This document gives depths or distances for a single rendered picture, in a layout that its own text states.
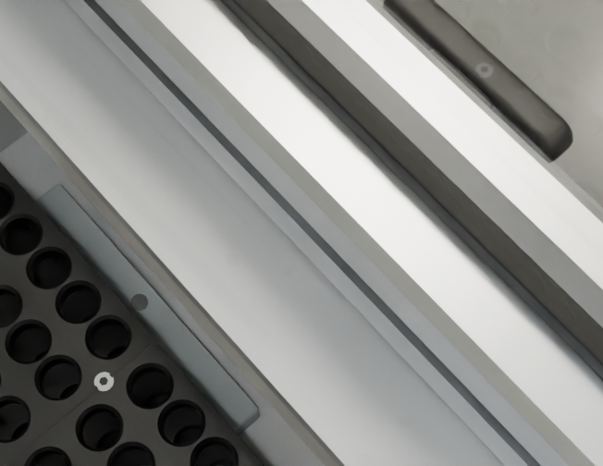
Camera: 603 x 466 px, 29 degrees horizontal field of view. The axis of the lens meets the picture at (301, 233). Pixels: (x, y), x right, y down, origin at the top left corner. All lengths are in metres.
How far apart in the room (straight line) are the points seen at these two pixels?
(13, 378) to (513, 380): 0.16
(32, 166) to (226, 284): 0.16
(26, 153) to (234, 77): 0.19
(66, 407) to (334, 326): 0.09
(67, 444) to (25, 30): 0.12
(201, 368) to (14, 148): 0.11
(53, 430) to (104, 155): 0.08
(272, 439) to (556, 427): 0.17
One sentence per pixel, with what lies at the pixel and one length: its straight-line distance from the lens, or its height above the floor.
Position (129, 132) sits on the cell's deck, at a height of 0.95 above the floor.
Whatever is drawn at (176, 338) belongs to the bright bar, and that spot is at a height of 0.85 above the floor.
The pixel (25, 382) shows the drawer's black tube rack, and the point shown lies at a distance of 0.34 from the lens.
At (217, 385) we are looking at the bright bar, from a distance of 0.39.
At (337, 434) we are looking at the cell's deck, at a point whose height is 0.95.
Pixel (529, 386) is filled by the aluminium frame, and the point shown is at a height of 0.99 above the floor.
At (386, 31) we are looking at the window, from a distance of 0.22.
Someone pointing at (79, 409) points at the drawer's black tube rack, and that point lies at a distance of 0.34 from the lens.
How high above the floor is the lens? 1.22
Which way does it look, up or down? 68 degrees down
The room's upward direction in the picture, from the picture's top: 1 degrees counter-clockwise
